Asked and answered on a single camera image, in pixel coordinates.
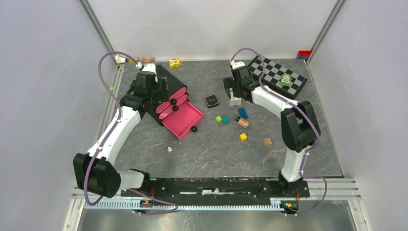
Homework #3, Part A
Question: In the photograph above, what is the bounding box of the white cube box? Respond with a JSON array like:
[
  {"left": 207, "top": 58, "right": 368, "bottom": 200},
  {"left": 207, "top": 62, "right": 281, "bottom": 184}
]
[{"left": 229, "top": 91, "right": 242, "bottom": 106}]

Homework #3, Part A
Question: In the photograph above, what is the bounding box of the pink top drawer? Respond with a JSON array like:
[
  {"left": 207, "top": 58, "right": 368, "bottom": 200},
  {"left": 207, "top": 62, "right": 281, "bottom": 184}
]
[{"left": 155, "top": 86, "right": 188, "bottom": 115}]

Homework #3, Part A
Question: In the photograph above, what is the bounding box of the pink drawer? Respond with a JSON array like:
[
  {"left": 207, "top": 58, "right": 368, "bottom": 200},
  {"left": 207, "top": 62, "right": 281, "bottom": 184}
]
[
  {"left": 156, "top": 93, "right": 189, "bottom": 120},
  {"left": 162, "top": 101, "right": 204, "bottom": 141},
  {"left": 155, "top": 86, "right": 188, "bottom": 115}
]

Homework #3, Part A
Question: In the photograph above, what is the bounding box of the black makeup organizer box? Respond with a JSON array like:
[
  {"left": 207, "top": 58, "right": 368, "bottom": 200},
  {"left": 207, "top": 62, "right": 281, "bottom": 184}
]
[{"left": 145, "top": 64, "right": 189, "bottom": 127}]

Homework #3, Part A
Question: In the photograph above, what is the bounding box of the black compact case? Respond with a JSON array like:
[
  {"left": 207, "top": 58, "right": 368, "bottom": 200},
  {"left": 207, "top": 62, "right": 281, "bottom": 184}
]
[{"left": 204, "top": 94, "right": 220, "bottom": 108}]

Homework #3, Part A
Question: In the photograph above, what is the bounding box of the foundation bottle beige cap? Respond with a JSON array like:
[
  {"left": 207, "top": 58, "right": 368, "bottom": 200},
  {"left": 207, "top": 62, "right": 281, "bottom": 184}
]
[{"left": 232, "top": 115, "right": 250, "bottom": 128}]

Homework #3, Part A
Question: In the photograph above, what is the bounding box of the pink bottom drawer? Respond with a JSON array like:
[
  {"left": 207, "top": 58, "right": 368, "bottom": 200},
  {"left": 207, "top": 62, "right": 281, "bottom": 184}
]
[{"left": 162, "top": 101, "right": 204, "bottom": 141}]

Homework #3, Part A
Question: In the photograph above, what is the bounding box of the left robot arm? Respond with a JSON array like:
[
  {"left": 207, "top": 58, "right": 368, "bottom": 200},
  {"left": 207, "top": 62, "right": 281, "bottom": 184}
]
[{"left": 73, "top": 71, "right": 169, "bottom": 205}]

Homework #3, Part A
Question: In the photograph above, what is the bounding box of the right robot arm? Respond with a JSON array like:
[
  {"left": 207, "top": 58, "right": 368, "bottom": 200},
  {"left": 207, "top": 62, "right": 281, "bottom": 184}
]
[{"left": 223, "top": 62, "right": 320, "bottom": 196}]

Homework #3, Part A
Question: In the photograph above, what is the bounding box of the wooden arch block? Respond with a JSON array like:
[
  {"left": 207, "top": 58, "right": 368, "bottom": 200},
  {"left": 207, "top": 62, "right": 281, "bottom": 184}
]
[{"left": 141, "top": 57, "right": 155, "bottom": 63}]

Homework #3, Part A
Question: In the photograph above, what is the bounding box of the blue lego brick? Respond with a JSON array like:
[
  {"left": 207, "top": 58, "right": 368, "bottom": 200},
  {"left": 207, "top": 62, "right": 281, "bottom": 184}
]
[{"left": 237, "top": 107, "right": 249, "bottom": 119}]

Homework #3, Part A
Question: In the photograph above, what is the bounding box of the chessboard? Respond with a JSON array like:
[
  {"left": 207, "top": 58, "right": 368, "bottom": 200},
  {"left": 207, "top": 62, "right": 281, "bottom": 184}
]
[{"left": 261, "top": 56, "right": 308, "bottom": 100}]

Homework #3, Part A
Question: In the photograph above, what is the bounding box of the yellow toy block face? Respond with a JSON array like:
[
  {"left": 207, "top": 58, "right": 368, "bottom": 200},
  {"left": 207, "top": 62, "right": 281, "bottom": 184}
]
[{"left": 168, "top": 59, "right": 181, "bottom": 68}]

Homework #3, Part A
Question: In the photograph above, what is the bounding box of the small teal cube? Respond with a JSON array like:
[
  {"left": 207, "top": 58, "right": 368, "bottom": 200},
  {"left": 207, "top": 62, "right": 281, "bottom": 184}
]
[{"left": 222, "top": 116, "right": 229, "bottom": 124}]

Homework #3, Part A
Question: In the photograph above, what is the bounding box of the white corner block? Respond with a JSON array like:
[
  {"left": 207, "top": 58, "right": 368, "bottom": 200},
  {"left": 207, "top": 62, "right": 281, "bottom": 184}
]
[{"left": 115, "top": 55, "right": 127, "bottom": 64}]

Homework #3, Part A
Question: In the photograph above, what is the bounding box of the green toy monster block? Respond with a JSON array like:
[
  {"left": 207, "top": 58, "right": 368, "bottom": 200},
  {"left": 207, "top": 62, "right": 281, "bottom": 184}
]
[{"left": 280, "top": 73, "right": 292, "bottom": 87}]

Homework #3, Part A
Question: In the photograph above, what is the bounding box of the yellow cube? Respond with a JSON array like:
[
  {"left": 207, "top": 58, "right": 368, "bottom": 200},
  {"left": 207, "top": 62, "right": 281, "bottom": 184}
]
[{"left": 240, "top": 133, "right": 248, "bottom": 141}]

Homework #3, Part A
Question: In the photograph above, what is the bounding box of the brown wooden cube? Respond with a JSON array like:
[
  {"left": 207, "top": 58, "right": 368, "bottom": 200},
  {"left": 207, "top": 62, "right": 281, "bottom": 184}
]
[{"left": 263, "top": 138, "right": 273, "bottom": 147}]

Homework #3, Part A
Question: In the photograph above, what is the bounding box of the red blue bricks stack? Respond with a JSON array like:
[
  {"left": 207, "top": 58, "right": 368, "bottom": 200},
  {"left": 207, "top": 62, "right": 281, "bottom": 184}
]
[{"left": 296, "top": 50, "right": 311, "bottom": 60}]

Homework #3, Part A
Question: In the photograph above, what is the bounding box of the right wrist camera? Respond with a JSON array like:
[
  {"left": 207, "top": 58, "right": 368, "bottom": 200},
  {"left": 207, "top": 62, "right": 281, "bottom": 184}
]
[{"left": 230, "top": 61, "right": 246, "bottom": 70}]

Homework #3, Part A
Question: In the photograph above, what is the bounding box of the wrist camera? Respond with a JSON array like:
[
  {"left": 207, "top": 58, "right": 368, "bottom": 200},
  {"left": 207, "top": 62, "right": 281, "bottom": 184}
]
[
  {"left": 135, "top": 62, "right": 157, "bottom": 74},
  {"left": 230, "top": 61, "right": 246, "bottom": 70}
]

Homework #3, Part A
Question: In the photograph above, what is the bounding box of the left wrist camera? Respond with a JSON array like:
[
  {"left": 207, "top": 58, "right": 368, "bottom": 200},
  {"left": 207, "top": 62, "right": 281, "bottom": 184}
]
[{"left": 135, "top": 62, "right": 157, "bottom": 74}]

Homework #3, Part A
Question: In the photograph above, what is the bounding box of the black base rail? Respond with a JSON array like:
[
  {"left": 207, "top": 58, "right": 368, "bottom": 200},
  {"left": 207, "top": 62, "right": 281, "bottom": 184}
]
[{"left": 139, "top": 177, "right": 310, "bottom": 206}]

